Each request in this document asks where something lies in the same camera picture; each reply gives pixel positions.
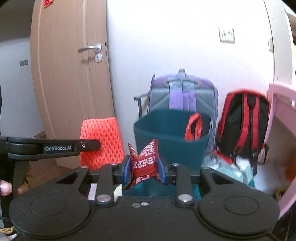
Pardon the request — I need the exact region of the red snack wrapper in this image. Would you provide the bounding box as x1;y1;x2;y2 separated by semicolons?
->
124;139;161;190

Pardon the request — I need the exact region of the orange foam net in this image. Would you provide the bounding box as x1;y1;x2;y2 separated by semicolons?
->
80;117;125;170

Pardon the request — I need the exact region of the red plastic bag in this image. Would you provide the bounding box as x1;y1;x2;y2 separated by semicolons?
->
184;113;202;142

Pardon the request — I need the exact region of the dark teal trash bin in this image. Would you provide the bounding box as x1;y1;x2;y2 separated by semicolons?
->
133;109;213;170

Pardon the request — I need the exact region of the person's left hand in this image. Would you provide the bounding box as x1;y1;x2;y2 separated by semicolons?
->
0;179;30;197

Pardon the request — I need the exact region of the teal white rug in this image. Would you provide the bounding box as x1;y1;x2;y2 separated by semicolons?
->
87;157;255;201

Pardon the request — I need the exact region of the purple grey backpack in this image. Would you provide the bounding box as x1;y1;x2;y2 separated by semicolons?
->
147;69;218;151

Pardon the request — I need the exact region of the wooden door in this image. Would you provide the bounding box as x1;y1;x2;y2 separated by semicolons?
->
30;0;117;170

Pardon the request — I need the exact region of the red black backpack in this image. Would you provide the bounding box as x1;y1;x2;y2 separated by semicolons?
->
215;89;270;175

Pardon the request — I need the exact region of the pink desk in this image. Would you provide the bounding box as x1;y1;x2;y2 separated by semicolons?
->
254;83;295;218

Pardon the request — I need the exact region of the white bookshelf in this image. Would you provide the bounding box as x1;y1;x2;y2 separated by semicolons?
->
264;1;295;85

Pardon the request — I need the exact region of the silver door handle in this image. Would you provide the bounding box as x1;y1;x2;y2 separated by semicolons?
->
78;43;103;63

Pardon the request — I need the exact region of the wall socket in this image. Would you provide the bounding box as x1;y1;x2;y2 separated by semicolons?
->
219;28;235;44

